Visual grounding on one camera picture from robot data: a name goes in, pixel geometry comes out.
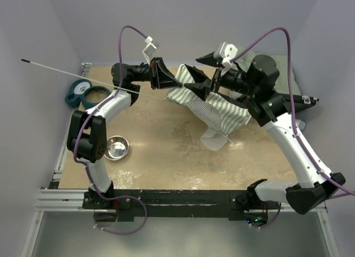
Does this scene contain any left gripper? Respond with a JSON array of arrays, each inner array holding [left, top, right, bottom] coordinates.
[[131, 58, 182, 90]]

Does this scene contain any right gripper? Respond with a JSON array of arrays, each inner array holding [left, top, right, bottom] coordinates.
[[186, 51, 259, 100]]

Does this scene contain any green striped pet tent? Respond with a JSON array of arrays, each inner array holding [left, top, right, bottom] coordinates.
[[165, 63, 252, 152]]

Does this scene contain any white tent pole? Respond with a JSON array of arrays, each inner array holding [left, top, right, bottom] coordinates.
[[226, 137, 273, 180], [21, 58, 166, 100]]

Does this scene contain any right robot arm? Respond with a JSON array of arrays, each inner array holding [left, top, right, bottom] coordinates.
[[184, 54, 346, 215]]

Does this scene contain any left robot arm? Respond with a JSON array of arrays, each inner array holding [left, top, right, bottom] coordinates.
[[67, 57, 182, 208]]

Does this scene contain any steel pet bowl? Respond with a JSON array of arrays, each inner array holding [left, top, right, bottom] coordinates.
[[104, 135, 129, 161]]

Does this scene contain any teal pet feeder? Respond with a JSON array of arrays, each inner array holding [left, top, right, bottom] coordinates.
[[65, 79, 111, 109]]

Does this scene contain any green checked cushion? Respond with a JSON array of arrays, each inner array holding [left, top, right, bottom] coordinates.
[[236, 45, 301, 95]]

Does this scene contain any black carrying case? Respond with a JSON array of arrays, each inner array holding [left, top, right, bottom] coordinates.
[[280, 93, 319, 113]]

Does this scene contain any white plastic tube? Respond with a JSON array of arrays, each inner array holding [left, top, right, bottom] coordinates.
[[296, 119, 306, 130]]

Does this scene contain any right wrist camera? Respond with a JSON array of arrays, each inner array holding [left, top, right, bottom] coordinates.
[[213, 42, 238, 75]]

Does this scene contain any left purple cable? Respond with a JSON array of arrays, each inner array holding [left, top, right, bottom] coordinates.
[[72, 25, 152, 235]]

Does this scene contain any purple cable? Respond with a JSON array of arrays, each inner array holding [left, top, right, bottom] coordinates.
[[231, 27, 355, 230], [72, 25, 152, 235]]

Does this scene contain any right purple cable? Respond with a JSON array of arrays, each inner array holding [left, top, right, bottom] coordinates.
[[231, 27, 355, 230]]

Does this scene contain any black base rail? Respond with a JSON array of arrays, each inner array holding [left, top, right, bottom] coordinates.
[[83, 189, 279, 221]]

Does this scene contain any aluminium frame rail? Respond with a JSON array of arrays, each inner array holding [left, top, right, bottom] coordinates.
[[35, 189, 86, 212]]

